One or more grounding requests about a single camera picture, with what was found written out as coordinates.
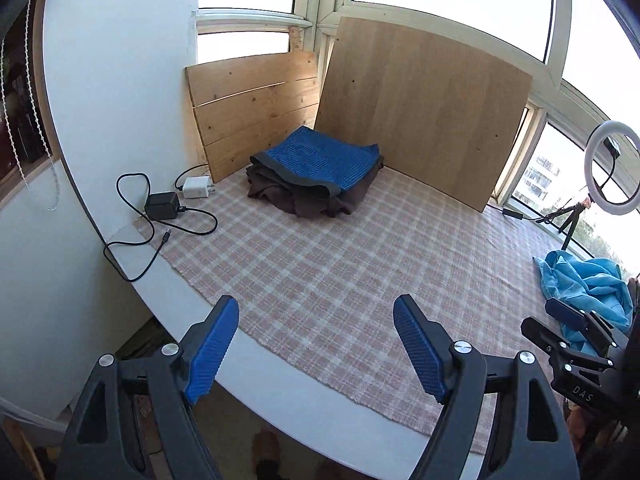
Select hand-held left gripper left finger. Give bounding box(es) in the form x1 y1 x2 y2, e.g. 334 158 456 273
55 295 241 480

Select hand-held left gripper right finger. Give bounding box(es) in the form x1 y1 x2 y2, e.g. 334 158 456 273
392 294 581 480

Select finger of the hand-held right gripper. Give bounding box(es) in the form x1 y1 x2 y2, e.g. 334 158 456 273
520 316 614 372
545 298 631 359

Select light blue garment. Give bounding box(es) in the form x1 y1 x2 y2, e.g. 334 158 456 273
532 250 636 356

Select blue striped shorts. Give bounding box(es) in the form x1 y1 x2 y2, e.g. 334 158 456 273
250 126 380 200

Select black mini tripod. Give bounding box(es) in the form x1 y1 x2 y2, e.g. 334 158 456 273
535 199 593 251

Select brown slipper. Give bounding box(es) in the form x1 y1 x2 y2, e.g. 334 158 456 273
252 430 287 480

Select pink plaid tablecloth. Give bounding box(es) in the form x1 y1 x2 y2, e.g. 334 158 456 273
132 165 631 456

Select black power adapter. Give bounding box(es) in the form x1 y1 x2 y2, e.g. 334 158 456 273
144 191 182 220

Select white charger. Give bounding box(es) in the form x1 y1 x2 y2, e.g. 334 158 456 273
181 176 217 200

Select brown folded cloth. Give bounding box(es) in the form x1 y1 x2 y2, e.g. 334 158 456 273
246 152 386 218

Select large wooden board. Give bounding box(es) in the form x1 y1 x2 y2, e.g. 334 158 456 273
314 16 533 213

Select wooden plank board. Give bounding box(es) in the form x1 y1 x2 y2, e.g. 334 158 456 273
185 50 321 183

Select white ring light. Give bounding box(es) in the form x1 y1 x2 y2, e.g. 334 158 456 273
584 120 640 216

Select black adapter cable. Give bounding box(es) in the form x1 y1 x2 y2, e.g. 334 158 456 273
102 172 219 282

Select white bead chain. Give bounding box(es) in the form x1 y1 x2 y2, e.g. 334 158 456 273
0 0 63 212

